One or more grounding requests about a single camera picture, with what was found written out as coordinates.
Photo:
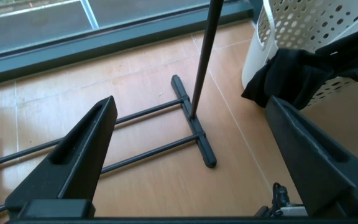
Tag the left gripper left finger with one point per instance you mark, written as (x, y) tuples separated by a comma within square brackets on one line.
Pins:
[(73, 174)]

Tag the white laundry basket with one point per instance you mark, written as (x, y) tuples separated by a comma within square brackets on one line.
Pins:
[(291, 25)]

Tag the heap of clothes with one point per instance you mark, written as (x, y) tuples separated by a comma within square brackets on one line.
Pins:
[(291, 74)]

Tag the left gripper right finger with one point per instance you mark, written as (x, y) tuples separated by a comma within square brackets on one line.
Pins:
[(322, 174)]

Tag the black clothes rack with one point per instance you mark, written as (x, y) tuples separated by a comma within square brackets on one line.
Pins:
[(208, 155)]

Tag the window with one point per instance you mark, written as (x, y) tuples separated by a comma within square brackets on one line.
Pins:
[(42, 31)]

